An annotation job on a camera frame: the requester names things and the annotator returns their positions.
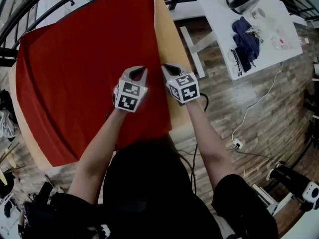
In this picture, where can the person's black shirt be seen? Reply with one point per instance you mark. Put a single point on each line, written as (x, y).
(236, 198)

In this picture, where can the black-framed eyeglasses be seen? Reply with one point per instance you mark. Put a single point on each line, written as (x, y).
(236, 58)

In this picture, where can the black mesh office chair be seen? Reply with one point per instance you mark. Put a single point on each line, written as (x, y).
(5, 98)

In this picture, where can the white round-lens device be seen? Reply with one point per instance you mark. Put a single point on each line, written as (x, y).
(311, 192)

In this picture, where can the person's left forearm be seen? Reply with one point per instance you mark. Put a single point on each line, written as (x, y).
(99, 146)

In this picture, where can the person's right forearm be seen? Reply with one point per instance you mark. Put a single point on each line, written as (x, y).
(207, 138)

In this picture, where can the bunch of keys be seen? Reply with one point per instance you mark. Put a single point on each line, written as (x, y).
(253, 31)

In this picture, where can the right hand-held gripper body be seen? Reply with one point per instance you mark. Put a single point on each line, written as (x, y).
(187, 91)

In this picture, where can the crumpled grey cloth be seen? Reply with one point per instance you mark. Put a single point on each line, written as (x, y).
(6, 123)

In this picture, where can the white table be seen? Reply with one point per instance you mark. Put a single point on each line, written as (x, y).
(219, 21)

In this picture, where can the red tablecloth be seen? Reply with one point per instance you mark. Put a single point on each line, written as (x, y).
(87, 71)

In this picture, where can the black and silver helmet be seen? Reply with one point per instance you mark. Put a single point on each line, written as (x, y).
(243, 1)

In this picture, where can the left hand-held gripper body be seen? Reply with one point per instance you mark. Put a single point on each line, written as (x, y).
(127, 101)

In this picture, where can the black smartphone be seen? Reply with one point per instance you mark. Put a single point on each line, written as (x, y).
(243, 58)

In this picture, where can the clear plastic bag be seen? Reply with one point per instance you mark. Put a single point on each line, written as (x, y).
(284, 42)

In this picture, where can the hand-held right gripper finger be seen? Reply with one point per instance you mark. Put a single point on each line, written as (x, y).
(185, 72)
(166, 76)

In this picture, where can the clear glass cup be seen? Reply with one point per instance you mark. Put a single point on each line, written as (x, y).
(258, 13)

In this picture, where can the yellow round side table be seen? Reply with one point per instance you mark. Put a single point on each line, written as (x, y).
(11, 160)

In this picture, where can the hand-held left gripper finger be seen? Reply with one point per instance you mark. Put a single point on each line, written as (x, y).
(144, 80)
(125, 72)

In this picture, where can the navy blue cloth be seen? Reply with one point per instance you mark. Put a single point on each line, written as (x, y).
(249, 46)

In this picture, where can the white power strip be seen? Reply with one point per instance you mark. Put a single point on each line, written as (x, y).
(238, 143)

